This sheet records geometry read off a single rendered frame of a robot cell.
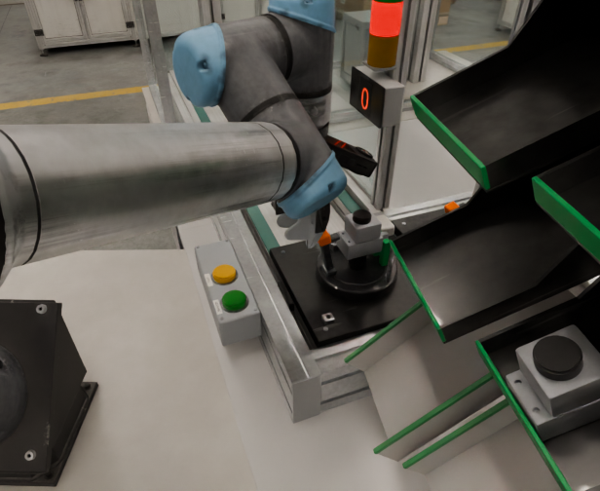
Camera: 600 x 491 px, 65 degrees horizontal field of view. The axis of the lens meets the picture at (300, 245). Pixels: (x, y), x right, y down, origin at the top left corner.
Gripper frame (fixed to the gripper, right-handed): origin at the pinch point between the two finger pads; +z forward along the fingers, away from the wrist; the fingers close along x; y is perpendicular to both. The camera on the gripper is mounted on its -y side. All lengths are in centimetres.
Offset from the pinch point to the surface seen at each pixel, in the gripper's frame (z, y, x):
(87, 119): 107, 53, -332
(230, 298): 9.5, 14.0, -1.5
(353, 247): 1.7, -5.9, 2.2
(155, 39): -11, 12, -82
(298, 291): 9.7, 2.9, 0.8
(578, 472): -12.9, -0.6, 46.5
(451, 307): -13.2, -1.5, 30.2
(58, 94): 107, 75, -395
